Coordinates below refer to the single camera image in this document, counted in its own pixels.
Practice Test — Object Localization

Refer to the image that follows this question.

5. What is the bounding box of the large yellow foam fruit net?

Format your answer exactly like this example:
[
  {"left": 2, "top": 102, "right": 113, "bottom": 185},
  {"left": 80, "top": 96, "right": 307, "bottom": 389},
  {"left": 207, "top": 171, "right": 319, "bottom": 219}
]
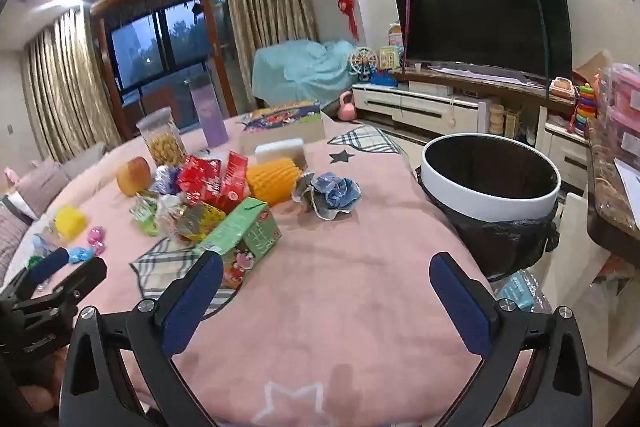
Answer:
[{"left": 246, "top": 157, "right": 303, "bottom": 206}]

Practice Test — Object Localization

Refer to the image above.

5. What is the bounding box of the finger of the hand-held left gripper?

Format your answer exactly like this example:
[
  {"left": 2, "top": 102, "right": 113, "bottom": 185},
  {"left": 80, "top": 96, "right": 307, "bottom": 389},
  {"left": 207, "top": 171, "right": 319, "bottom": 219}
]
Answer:
[
  {"left": 11, "top": 256, "right": 108, "bottom": 321},
  {"left": 0, "top": 248, "right": 69, "bottom": 304}
]

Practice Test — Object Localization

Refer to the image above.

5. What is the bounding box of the clear jar of yellow snacks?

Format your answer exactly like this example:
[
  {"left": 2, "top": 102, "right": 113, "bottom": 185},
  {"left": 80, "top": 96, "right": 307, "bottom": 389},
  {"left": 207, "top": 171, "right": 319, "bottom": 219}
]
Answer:
[{"left": 136, "top": 107, "right": 188, "bottom": 168}]

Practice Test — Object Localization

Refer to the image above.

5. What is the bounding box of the grey sofa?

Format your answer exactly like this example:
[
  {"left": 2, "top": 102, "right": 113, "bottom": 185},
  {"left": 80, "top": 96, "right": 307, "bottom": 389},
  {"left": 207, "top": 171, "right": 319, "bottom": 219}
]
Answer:
[{"left": 0, "top": 142, "right": 108, "bottom": 268}]

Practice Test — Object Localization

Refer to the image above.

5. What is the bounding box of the black flat television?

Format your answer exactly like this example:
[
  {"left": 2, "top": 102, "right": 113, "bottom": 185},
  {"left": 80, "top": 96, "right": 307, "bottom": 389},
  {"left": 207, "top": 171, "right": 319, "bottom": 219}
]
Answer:
[{"left": 390, "top": 0, "right": 573, "bottom": 82}]

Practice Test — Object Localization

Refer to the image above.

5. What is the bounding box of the blue foil wrapper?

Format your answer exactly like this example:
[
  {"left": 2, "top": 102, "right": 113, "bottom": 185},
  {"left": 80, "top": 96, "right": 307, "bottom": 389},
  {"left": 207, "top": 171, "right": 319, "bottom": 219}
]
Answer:
[{"left": 152, "top": 164, "right": 182, "bottom": 196}]

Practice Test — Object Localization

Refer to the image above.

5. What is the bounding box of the white television cabinet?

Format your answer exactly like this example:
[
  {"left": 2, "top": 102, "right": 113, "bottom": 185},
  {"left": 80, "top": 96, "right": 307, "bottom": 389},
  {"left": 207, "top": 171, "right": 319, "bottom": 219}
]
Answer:
[{"left": 351, "top": 69, "right": 591, "bottom": 188}]

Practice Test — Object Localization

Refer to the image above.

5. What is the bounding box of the thin pink rod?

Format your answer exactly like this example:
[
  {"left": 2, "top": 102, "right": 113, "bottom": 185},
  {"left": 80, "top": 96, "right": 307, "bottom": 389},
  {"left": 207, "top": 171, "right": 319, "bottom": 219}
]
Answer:
[{"left": 404, "top": 0, "right": 413, "bottom": 72}]

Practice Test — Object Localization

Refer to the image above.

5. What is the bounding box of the green drink carton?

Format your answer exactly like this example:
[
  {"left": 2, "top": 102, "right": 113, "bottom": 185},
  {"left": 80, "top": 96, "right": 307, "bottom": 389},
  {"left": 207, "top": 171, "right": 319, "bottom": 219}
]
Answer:
[{"left": 197, "top": 197, "right": 282, "bottom": 290}]

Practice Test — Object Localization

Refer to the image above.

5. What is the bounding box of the crumpled gold wrapper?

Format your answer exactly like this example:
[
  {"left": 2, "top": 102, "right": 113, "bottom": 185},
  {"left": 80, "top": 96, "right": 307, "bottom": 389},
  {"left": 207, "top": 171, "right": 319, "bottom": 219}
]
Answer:
[{"left": 160, "top": 199, "right": 228, "bottom": 248}]

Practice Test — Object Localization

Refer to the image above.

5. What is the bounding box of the white bin with black bag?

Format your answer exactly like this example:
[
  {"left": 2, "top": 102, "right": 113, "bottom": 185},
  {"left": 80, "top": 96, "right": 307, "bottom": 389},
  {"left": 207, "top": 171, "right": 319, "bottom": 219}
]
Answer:
[{"left": 415, "top": 133, "right": 562, "bottom": 284}]

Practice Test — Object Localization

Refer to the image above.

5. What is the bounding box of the pink kettlebell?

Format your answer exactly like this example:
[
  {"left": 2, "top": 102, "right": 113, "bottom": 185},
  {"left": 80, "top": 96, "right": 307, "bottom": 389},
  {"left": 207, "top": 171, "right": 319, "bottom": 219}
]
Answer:
[{"left": 337, "top": 91, "right": 357, "bottom": 122}]

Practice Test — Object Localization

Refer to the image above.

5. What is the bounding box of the ferris wheel toy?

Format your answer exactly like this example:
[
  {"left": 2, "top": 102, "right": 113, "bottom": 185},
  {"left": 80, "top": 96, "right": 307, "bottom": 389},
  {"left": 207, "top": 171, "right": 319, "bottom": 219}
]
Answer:
[{"left": 348, "top": 47, "right": 377, "bottom": 82}]

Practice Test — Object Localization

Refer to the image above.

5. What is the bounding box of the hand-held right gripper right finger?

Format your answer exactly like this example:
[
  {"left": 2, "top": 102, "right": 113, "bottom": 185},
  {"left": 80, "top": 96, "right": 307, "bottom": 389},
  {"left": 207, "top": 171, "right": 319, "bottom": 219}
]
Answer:
[{"left": 429, "top": 251, "right": 593, "bottom": 427}]

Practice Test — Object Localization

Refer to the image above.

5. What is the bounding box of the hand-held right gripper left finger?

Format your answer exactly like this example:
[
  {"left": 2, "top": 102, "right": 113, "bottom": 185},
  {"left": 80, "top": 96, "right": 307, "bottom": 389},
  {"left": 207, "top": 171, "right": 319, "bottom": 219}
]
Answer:
[{"left": 59, "top": 251, "right": 226, "bottom": 427}]

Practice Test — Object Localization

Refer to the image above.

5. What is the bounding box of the light blue tissue packet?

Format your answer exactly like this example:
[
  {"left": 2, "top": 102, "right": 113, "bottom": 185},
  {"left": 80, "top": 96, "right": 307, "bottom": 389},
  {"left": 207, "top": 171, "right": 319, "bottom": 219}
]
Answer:
[{"left": 495, "top": 272, "right": 538, "bottom": 308}]

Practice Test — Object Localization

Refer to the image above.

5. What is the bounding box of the green drink pouch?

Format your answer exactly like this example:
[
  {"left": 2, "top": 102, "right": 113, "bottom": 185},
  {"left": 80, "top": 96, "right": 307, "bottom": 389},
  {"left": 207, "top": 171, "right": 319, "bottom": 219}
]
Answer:
[{"left": 129, "top": 192, "right": 163, "bottom": 238}]

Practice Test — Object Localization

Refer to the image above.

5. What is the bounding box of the wooden framed glass door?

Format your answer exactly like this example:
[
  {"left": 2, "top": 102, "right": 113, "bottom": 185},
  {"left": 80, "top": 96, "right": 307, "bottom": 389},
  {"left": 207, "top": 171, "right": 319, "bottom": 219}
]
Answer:
[{"left": 90, "top": 0, "right": 238, "bottom": 132}]

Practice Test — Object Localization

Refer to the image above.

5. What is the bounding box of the rainbow stacking ring toy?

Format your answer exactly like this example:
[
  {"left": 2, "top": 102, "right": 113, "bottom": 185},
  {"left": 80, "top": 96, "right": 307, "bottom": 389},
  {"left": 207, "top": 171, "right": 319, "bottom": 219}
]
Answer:
[{"left": 572, "top": 82, "right": 598, "bottom": 128}]

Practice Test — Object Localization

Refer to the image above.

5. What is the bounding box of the small yellow foam fruit net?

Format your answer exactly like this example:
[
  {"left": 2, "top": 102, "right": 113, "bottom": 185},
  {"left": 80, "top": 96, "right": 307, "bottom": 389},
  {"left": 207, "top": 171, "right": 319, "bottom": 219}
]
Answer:
[{"left": 54, "top": 205, "right": 88, "bottom": 240}]

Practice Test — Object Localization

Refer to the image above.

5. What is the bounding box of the thick colourful book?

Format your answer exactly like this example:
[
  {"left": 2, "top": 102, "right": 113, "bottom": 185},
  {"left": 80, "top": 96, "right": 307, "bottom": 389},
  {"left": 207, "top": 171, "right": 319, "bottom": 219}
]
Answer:
[{"left": 239, "top": 99, "right": 326, "bottom": 155}]

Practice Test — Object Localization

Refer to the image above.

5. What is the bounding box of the beige curtain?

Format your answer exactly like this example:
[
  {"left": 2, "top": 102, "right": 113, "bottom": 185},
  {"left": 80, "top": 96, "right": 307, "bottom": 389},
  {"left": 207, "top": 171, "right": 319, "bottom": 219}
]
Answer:
[
  {"left": 221, "top": 0, "right": 321, "bottom": 118},
  {"left": 20, "top": 7, "right": 123, "bottom": 162}
]

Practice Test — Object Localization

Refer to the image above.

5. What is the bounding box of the crumpled blue white wrapper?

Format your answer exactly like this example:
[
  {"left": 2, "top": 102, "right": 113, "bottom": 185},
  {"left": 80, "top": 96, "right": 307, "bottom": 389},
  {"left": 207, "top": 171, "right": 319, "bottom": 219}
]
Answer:
[{"left": 292, "top": 171, "right": 362, "bottom": 222}]

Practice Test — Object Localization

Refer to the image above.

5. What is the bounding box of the marble side table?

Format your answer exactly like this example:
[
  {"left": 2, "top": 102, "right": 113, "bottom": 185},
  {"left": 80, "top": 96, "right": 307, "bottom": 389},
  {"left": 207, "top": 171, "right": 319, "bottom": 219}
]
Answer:
[{"left": 585, "top": 127, "right": 640, "bottom": 258}]

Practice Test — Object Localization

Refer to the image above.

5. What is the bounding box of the purple bottle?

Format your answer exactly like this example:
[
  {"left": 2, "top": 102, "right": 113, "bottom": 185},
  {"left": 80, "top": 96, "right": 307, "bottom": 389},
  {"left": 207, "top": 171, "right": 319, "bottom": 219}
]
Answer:
[{"left": 185, "top": 77, "right": 230, "bottom": 148}]

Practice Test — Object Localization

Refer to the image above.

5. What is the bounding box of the stack of pink storage boxes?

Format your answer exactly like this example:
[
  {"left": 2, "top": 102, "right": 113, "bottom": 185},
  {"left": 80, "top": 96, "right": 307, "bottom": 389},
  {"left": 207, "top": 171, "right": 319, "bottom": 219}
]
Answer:
[{"left": 597, "top": 63, "right": 640, "bottom": 158}]

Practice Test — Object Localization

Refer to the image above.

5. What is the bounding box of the white paper sheet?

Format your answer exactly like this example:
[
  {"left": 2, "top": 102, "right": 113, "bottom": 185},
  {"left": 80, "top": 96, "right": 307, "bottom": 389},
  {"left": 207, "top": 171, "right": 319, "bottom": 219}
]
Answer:
[{"left": 614, "top": 157, "right": 640, "bottom": 228}]

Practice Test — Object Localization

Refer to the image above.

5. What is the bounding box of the red yellow apple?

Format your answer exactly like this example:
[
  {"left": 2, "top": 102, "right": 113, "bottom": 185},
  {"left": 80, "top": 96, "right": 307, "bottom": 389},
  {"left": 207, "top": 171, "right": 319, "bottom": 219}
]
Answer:
[{"left": 116, "top": 157, "right": 152, "bottom": 196}]

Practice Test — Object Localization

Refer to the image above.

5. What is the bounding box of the teal covered armchair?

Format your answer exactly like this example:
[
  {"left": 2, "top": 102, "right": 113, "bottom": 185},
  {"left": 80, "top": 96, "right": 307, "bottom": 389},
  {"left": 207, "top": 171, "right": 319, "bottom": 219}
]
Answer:
[{"left": 251, "top": 39, "right": 361, "bottom": 105}]

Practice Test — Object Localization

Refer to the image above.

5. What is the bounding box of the pink blanket with plaid patches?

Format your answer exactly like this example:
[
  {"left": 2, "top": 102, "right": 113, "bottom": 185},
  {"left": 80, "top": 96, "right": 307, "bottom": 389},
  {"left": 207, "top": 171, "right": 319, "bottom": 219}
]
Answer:
[{"left": 0, "top": 112, "right": 531, "bottom": 427}]

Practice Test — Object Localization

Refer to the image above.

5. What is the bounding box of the brown cardboard box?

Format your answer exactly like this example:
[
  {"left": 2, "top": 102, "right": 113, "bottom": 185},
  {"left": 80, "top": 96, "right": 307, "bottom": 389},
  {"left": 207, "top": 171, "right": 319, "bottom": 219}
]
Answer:
[{"left": 572, "top": 49, "right": 613, "bottom": 82}]

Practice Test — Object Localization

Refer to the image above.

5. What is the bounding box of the white foam block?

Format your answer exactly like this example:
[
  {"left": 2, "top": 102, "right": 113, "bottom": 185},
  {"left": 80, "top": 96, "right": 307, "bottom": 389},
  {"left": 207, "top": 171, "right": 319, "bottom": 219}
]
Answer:
[{"left": 255, "top": 138, "right": 307, "bottom": 168}]

